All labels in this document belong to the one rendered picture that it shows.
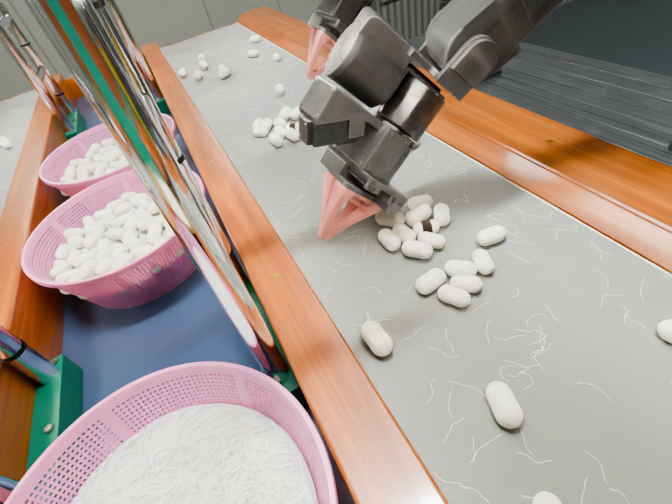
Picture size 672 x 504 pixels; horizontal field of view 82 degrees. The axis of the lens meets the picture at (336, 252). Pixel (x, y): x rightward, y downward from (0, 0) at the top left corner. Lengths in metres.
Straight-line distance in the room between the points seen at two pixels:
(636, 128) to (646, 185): 0.32
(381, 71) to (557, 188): 0.26
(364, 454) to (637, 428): 0.20
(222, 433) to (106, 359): 0.25
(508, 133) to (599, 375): 0.35
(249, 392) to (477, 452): 0.20
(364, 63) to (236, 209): 0.26
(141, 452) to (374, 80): 0.40
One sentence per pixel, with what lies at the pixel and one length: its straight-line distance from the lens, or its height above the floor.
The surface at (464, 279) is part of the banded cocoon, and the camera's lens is 0.41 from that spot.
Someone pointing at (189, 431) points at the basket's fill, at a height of 0.73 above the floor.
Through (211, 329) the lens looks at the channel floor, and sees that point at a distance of 0.54.
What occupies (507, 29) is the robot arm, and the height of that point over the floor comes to 0.94.
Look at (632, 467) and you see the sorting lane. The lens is 0.37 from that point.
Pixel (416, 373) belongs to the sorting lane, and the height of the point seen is 0.74.
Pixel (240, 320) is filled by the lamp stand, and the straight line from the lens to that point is 0.32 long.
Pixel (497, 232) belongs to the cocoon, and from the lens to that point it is 0.46.
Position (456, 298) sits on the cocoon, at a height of 0.76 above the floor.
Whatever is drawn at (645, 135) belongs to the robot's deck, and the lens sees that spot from 0.84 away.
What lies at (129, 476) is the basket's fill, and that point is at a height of 0.73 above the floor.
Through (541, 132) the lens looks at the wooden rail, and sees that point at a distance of 0.62.
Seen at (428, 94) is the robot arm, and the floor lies 0.89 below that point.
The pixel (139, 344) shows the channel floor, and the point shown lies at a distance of 0.59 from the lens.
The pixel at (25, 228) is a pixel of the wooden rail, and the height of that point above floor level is 0.77.
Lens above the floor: 1.07
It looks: 44 degrees down
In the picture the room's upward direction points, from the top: 14 degrees counter-clockwise
